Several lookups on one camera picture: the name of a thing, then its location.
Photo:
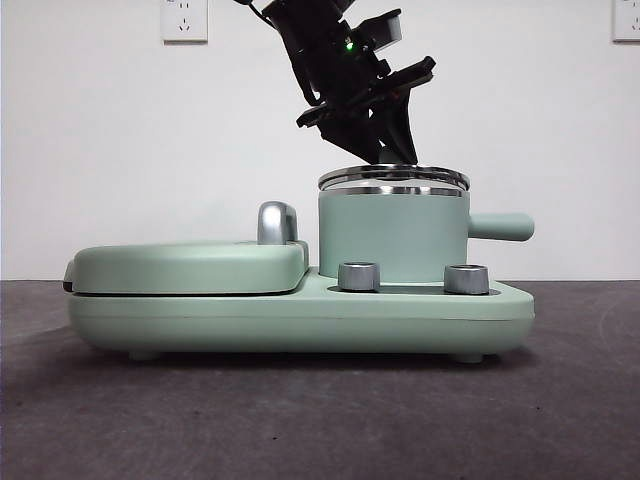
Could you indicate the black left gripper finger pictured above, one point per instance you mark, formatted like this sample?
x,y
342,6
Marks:
x,y
400,130
352,135

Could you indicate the glass lid with green knob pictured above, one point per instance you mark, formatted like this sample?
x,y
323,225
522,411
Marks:
x,y
350,175

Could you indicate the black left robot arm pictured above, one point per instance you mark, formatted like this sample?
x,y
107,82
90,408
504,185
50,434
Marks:
x,y
300,15

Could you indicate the silver control knob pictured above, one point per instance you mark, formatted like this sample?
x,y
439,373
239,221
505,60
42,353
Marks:
x,y
466,279
359,276

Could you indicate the green hinged griddle cover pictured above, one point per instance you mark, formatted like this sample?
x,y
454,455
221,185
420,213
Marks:
x,y
185,265

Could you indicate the green breakfast machine base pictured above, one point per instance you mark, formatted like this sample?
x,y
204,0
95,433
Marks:
x,y
250,325

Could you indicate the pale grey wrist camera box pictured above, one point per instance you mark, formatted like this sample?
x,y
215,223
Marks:
x,y
385,30

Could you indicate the white wall socket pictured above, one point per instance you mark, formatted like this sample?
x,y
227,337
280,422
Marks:
x,y
627,20
184,20

